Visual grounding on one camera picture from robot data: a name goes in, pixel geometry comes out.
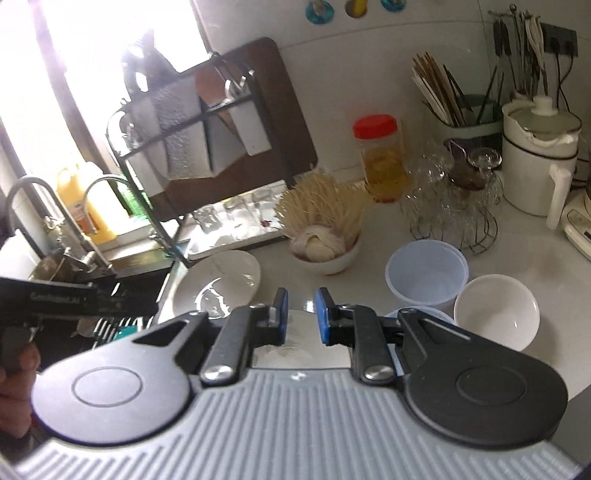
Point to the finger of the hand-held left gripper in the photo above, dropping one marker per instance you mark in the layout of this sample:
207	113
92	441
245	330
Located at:
129	302

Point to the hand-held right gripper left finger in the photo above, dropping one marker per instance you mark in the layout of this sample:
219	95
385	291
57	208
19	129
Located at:
280	318

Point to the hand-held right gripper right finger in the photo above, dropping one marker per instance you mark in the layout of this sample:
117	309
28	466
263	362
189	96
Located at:
322	318

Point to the translucent plastic container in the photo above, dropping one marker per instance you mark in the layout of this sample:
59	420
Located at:
425	272

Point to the person's left hand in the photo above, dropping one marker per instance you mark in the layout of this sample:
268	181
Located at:
16	401

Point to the black kitchen sink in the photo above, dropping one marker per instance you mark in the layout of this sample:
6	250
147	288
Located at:
138	277

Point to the teal sponge brush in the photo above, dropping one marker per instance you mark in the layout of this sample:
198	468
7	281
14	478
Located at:
122	333

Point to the steel bowl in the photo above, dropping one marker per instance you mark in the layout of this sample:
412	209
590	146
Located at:
60	266

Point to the black sink rack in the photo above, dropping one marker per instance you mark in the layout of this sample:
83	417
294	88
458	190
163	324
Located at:
104	332

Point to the small white bowl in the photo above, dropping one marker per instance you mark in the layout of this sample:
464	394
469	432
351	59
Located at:
323	266

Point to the garlic bulbs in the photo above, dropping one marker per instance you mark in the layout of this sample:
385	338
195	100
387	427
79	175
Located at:
316	244

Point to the white drip tray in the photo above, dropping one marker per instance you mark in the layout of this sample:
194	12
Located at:
240	235

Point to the green bottle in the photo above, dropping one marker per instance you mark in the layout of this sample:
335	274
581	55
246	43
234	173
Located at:
131	203

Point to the orange detergent bottle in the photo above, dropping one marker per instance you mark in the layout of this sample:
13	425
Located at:
92	207

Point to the drinking glass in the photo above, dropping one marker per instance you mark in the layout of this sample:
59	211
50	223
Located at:
263	198
205	217
236	210

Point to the tall grey faucet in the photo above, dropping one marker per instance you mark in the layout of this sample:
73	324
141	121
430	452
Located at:
27	184

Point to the curved steel faucet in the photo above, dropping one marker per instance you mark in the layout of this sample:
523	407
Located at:
106	181

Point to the white knife holder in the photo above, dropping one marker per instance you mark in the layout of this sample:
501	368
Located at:
143	152

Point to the red lidded plastic jar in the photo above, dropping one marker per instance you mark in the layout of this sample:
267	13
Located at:
381	157

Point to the cluster of glass cups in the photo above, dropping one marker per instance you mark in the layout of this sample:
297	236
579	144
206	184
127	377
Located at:
434	180

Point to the white utensil caddy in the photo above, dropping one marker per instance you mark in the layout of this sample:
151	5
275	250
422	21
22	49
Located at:
231	138

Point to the black knife rack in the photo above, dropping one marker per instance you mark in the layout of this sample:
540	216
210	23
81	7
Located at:
203	119

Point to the dark wooden cutting board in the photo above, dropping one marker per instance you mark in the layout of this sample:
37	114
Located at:
286	106

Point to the metal cutlery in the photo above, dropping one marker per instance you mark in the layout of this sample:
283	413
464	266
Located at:
238	85

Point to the green white chopstick holder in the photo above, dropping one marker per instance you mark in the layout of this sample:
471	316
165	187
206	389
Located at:
475	131

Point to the set of kitchen knives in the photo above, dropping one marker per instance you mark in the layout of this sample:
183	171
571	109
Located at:
147	60

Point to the white electric kettle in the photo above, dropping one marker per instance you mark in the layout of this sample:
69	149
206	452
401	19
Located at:
531	175

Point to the bundle of wooden chopsticks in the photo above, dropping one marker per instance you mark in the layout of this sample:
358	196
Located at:
434	87

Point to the bundle of black chopsticks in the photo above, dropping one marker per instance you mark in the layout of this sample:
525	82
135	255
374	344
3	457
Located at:
485	101

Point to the white heating base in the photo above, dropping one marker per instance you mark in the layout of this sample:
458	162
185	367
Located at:
577	221

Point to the hanging black utensils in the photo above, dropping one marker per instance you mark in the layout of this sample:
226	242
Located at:
501	37

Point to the black power outlet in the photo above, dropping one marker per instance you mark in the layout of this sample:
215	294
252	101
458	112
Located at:
561	41

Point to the blue wall pipe fitting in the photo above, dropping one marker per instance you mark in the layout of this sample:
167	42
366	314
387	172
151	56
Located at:
319	9
393	4

